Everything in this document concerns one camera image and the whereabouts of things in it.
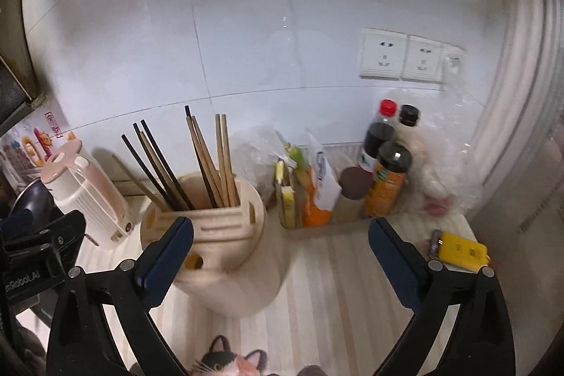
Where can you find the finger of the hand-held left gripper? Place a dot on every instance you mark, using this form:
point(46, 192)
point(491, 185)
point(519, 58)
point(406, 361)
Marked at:
point(61, 233)

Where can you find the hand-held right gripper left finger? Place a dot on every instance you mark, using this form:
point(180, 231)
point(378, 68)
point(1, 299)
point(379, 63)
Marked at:
point(167, 257)

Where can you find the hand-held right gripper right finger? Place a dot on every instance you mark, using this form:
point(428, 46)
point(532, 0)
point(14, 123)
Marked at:
point(396, 266)

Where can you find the beige chopstick holder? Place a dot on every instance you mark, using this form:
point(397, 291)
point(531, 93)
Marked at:
point(238, 270)

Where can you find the pink white electric kettle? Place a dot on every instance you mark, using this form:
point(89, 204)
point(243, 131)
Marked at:
point(88, 200)

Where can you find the dark metal pan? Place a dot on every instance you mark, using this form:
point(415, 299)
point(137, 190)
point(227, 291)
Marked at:
point(33, 200)

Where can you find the clear storage tray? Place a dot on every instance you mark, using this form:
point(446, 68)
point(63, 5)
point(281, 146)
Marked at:
point(343, 225)

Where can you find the striped table mat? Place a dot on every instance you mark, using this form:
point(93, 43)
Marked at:
point(335, 292)

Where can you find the yellow box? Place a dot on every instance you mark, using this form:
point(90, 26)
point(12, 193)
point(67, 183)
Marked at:
point(462, 250)

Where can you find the reddish brown round item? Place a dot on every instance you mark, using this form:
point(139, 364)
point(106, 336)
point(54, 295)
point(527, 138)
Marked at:
point(436, 207)

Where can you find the orange label bottle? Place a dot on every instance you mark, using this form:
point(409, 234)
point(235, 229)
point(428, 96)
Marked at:
point(385, 186)

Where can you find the brown lid jar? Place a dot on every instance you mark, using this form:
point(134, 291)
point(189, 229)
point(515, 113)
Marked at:
point(354, 182)

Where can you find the colourful sticker card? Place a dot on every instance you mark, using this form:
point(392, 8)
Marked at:
point(31, 142)

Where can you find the orange packet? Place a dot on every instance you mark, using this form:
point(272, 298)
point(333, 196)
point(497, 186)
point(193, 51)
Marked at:
point(315, 208)

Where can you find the white packet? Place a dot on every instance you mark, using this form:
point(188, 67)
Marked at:
point(324, 177)

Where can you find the clear plastic bag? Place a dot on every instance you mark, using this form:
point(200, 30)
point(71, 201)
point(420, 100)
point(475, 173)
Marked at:
point(462, 164)

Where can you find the cat print mat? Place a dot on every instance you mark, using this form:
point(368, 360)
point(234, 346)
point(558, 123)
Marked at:
point(229, 362)

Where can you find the red cap dark bottle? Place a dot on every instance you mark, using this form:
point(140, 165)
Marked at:
point(376, 138)

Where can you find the white plastic bag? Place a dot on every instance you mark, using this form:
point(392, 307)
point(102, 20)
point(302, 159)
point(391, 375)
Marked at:
point(255, 155)

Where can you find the green yellow packet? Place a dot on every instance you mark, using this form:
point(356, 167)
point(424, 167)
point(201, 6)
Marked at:
point(295, 155)

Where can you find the black cap white bottle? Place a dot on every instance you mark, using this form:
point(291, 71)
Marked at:
point(407, 116)

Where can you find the dark cabinet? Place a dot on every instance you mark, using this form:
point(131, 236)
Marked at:
point(13, 85)

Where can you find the white ribbed column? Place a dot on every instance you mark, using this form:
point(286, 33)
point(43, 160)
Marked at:
point(520, 94)

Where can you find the white wall socket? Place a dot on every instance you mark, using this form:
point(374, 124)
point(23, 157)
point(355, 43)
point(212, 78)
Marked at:
point(423, 59)
point(383, 52)

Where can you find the small white wall plate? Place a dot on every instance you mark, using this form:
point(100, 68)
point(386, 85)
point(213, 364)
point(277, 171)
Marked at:
point(454, 63)

